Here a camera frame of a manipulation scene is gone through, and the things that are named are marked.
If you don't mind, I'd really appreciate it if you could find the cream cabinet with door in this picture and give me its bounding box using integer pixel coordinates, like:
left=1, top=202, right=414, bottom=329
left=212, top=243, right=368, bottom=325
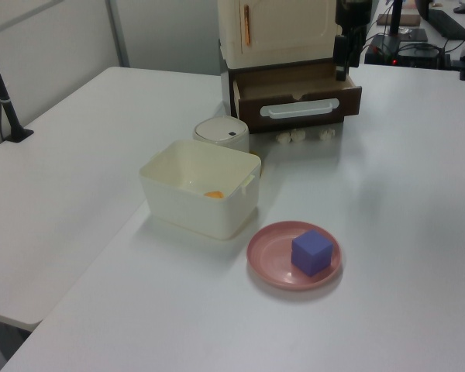
left=216, top=0, right=338, bottom=71

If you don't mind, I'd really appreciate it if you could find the orange cabinet door handle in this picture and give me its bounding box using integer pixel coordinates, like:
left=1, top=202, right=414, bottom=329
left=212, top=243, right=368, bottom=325
left=243, top=4, right=253, bottom=47

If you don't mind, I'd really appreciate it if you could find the black camera stand pole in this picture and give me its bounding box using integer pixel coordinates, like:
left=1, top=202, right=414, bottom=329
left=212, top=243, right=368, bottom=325
left=0, top=28, right=36, bottom=144

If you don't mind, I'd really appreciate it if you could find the purple cube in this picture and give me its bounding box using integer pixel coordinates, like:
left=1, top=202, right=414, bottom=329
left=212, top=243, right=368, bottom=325
left=291, top=229, right=333, bottom=277

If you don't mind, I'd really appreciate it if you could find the black electronics box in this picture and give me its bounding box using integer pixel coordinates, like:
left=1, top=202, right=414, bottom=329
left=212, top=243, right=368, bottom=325
left=363, top=32, right=443, bottom=68

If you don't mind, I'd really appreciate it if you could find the cardboard box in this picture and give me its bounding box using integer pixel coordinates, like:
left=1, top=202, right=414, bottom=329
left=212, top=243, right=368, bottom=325
left=377, top=12, right=422, bottom=29

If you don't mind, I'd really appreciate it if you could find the pink plate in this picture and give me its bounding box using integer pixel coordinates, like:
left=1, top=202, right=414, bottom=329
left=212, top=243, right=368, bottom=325
left=246, top=220, right=344, bottom=291

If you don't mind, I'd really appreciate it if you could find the dark brown wooden drawer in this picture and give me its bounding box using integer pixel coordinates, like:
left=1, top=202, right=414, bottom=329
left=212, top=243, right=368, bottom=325
left=232, top=64, right=363, bottom=131

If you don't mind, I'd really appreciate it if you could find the cream plastic storage box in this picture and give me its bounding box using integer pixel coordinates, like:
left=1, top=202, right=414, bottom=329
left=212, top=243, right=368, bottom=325
left=138, top=139, right=263, bottom=241

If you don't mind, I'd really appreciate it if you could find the small white trash can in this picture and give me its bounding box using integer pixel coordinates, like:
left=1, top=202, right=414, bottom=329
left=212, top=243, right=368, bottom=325
left=192, top=117, right=251, bottom=154

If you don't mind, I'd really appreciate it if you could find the white drawer handle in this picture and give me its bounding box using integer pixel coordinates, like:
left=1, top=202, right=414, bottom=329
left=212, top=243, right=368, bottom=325
left=259, top=97, right=340, bottom=119

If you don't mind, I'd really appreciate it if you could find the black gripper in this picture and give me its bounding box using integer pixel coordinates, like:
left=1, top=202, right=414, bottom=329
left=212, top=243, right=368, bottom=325
left=333, top=0, right=373, bottom=82

